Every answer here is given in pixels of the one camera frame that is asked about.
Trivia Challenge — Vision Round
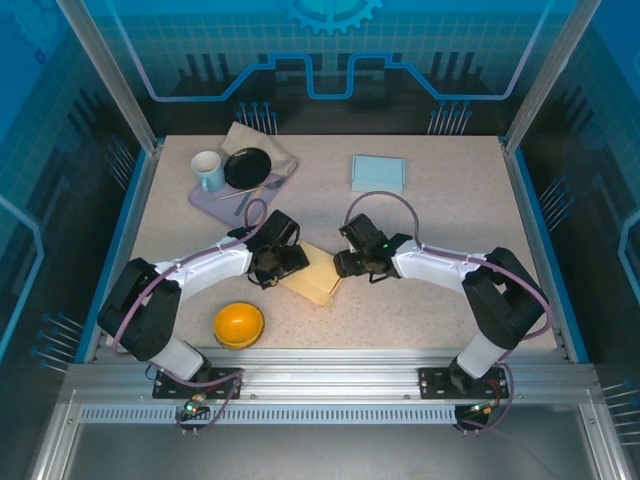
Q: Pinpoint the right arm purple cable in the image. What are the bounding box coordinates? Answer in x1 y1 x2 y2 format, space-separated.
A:
344 191 555 437

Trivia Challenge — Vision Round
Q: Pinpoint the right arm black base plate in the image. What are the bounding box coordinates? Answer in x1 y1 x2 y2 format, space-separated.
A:
417 366 511 401

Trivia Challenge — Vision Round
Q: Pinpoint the metal fork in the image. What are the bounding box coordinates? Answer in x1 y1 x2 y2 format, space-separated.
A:
215 175 288 202

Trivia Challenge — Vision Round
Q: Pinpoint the black plate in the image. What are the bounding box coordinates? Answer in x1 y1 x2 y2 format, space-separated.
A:
223 146 274 190

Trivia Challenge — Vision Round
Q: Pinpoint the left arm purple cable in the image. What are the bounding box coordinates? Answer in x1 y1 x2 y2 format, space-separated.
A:
110 198 269 437

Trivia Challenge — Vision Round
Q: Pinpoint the light blue paper box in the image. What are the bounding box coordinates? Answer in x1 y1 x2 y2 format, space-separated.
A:
349 154 407 194

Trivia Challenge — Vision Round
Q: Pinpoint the slotted cable duct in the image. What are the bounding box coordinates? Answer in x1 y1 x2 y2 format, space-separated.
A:
79 405 459 425

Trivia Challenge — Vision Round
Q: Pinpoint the aluminium rail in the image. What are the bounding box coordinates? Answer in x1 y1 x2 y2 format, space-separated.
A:
64 348 601 409

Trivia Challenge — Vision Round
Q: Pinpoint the orange bowl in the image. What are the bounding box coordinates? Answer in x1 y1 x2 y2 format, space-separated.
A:
212 301 265 351

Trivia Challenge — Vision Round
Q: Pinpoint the light blue mug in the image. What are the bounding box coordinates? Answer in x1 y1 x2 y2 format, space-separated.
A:
191 149 227 194

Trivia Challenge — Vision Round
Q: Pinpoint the beige cloth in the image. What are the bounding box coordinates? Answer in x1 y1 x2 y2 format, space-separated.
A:
221 121 301 181

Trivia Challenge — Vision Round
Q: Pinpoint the yellow paper box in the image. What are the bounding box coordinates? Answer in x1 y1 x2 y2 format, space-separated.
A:
278 239 346 307

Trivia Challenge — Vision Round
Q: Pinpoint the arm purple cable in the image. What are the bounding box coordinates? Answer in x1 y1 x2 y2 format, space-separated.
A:
110 198 269 437
344 191 555 437

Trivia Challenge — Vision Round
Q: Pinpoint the aluminium frame post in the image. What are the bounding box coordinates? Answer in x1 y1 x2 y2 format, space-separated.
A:
502 0 604 156
55 0 164 156

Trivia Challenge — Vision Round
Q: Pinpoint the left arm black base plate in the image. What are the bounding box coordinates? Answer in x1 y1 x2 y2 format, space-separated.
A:
152 367 245 401

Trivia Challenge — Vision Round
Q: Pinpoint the lavender tray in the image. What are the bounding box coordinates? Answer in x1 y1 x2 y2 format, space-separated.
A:
188 169 292 231

